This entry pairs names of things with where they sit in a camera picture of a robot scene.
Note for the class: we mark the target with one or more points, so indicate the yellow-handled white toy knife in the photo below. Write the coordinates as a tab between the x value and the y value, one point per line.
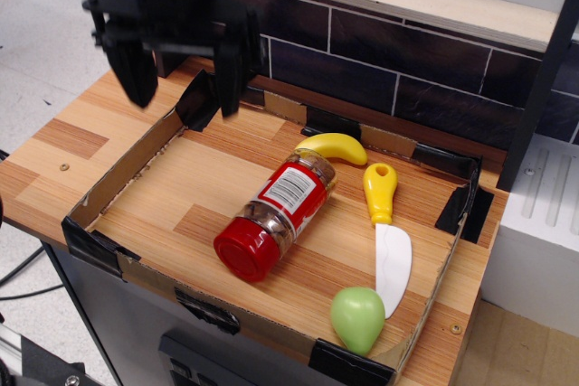
393	246

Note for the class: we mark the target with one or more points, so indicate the dark brick-pattern back panel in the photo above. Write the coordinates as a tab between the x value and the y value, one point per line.
459	84

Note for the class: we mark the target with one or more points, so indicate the black metal bracket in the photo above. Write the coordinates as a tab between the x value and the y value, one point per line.
25	363

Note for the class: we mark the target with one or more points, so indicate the cardboard fence with black tape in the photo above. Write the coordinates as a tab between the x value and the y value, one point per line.
141	244

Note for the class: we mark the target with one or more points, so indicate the green toy pear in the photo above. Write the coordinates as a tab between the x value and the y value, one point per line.
357	315

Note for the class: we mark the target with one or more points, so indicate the red-lidded basil spice bottle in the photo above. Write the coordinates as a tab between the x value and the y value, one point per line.
269	224

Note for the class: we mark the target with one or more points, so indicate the yellow toy banana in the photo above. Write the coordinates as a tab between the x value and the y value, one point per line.
336	145

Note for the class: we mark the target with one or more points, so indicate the black vertical post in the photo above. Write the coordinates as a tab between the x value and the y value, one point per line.
536	103

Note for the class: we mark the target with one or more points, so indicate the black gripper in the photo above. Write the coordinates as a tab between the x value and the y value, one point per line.
227	28

